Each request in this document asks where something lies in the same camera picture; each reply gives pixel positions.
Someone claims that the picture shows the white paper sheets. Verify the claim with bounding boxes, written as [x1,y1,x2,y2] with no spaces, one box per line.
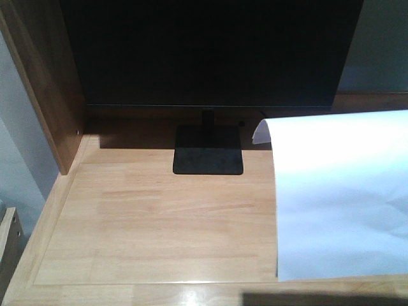
[252,110,407,281]

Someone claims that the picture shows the black monitor stand base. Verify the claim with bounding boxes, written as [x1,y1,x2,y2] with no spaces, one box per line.
[173,109,244,175]

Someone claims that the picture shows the black computer monitor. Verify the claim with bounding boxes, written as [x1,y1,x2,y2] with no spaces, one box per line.
[60,1,363,108]

